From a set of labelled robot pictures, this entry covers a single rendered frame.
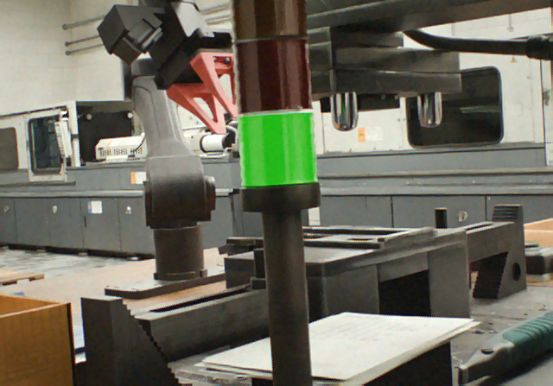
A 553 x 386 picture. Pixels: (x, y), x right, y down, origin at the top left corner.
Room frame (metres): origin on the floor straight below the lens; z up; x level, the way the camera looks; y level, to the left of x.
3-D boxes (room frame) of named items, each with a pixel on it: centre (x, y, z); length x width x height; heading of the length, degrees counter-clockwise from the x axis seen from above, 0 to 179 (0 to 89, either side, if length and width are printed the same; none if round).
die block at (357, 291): (0.72, -0.06, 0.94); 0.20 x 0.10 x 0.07; 137
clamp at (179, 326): (0.56, 0.04, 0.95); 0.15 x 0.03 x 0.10; 137
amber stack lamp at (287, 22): (0.43, 0.00, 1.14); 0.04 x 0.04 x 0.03
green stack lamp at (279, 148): (0.43, 0.00, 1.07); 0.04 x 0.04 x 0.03
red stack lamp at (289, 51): (0.43, 0.00, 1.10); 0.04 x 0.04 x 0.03
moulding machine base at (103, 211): (9.87, 1.92, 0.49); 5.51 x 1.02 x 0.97; 44
